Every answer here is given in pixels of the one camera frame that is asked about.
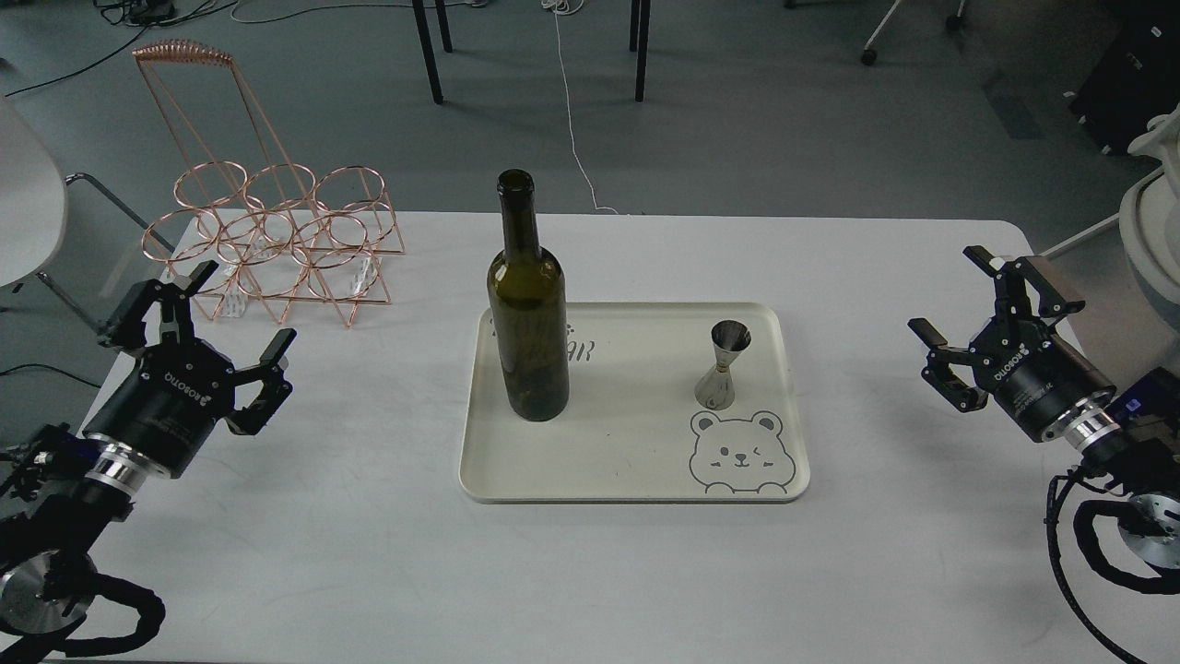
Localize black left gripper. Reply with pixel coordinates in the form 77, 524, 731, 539
83, 259, 299, 479

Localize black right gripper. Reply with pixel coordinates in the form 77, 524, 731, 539
909, 245, 1115, 443

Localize steel double jigger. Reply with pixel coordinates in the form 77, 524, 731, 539
694, 318, 750, 410

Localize dark green wine bottle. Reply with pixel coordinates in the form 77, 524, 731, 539
486, 169, 570, 421

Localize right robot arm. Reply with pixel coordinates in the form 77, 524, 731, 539
909, 245, 1176, 663

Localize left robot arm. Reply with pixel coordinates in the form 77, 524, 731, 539
4, 259, 296, 663

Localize office chair wheel base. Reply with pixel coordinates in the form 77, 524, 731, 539
763, 1, 968, 73

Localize black box on floor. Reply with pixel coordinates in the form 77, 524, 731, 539
1069, 1, 1179, 155

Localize cream bear serving tray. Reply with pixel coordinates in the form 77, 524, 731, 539
459, 302, 812, 502

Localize black table legs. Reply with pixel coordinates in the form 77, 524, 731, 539
411, 0, 653, 105

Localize copper wire wine rack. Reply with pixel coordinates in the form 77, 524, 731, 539
132, 39, 406, 326

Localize black floor cables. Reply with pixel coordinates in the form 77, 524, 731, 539
5, 0, 241, 98

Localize white floor cable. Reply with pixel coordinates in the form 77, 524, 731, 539
540, 0, 620, 216

